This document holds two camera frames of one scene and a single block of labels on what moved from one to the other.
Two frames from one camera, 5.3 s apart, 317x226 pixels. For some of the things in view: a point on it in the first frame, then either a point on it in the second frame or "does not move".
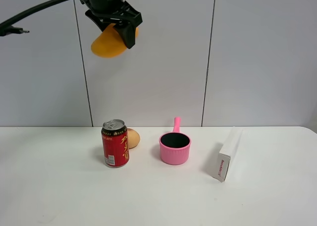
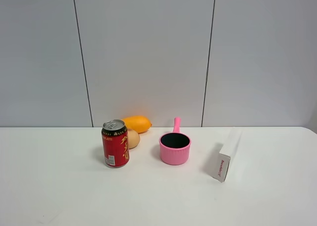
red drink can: (115, 143) does not move
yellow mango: (109, 43) -> (139, 123)
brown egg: (133, 138) does not move
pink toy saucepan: (174, 145) does not move
